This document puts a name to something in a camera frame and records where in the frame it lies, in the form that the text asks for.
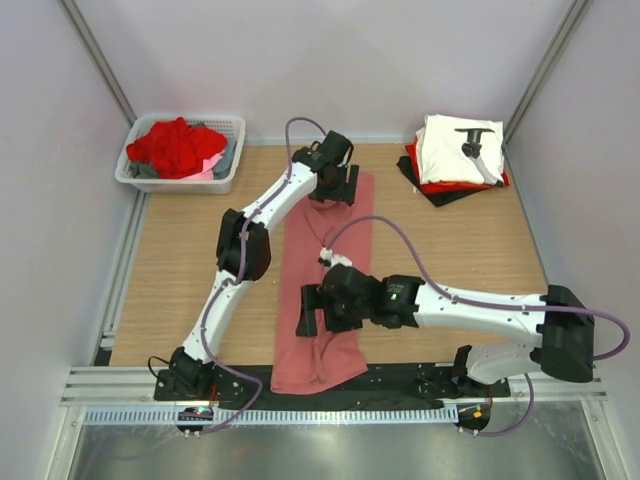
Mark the white plastic basket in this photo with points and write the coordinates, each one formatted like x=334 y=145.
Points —
x=162 y=149

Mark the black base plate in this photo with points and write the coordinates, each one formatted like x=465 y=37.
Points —
x=383 y=387

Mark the grey garment in basket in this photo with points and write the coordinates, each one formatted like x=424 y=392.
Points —
x=225 y=162

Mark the light pink garment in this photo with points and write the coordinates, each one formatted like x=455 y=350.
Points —
x=206 y=173

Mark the red crumpled t shirt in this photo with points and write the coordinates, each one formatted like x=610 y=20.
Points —
x=175 y=147

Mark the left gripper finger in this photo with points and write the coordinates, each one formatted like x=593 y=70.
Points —
x=351 y=180
x=323 y=194

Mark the grey cable duct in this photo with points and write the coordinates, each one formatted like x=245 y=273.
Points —
x=197 y=416

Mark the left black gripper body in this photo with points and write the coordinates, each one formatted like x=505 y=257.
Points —
x=339 y=176

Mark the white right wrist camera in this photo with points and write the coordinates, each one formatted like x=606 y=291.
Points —
x=329 y=259

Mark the white folded printed t shirt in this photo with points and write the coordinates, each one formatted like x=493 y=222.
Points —
x=460 y=150

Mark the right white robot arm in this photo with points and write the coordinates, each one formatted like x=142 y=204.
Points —
x=552 y=333

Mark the red folded t shirt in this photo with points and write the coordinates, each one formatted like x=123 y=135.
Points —
x=438 y=187

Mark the black folded t shirt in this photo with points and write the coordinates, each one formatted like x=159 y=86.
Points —
x=438 y=199

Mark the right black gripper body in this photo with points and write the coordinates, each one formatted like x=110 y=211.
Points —
x=359 y=307

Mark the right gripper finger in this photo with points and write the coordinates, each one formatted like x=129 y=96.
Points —
x=341 y=322
x=311 y=302

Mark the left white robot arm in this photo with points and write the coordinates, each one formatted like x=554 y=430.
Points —
x=243 y=254

